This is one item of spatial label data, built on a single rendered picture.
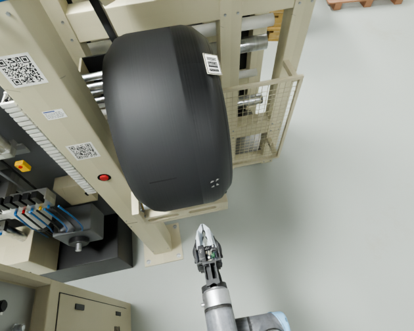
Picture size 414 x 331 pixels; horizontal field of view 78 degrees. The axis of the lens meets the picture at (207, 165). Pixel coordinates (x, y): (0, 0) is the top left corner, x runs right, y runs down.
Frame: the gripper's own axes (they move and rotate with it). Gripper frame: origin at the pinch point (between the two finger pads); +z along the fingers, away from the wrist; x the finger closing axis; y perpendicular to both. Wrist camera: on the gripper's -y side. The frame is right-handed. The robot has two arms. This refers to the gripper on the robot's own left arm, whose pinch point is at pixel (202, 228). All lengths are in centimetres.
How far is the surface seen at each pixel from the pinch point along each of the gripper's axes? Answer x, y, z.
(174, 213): 10.4, -13.6, 16.0
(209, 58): -10, 47, 21
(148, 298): 44, -100, 10
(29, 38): 26, 59, 17
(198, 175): -1.7, 26.5, 1.8
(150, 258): 41, -96, 34
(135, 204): 23.7, -3.5, 17.4
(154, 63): 4, 48, 20
